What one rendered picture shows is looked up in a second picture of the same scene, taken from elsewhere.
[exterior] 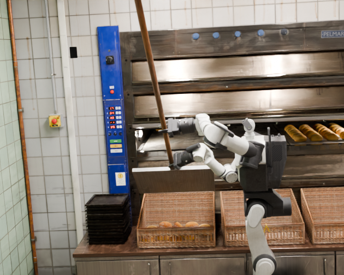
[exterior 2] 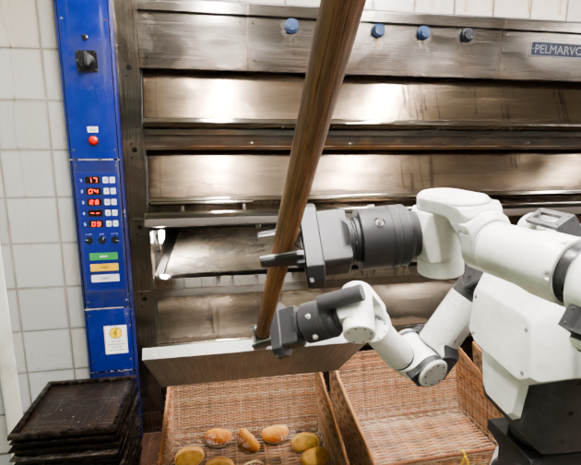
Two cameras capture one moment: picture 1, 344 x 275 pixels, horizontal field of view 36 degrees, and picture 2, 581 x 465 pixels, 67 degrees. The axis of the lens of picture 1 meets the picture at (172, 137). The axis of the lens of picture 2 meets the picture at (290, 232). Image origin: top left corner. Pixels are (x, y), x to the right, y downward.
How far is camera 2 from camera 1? 254 cm
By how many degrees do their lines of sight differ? 14
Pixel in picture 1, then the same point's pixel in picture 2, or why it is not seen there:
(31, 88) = not seen: outside the picture
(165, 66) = (221, 90)
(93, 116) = (48, 198)
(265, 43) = (429, 56)
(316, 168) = not seen: hidden behind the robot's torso
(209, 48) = not seen: hidden behind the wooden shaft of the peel
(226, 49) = (354, 62)
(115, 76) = (101, 102)
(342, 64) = (562, 111)
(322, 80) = (525, 139)
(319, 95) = (515, 167)
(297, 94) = (479, 165)
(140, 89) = (163, 138)
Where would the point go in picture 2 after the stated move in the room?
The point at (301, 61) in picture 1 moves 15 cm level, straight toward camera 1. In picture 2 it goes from (492, 99) to (512, 94)
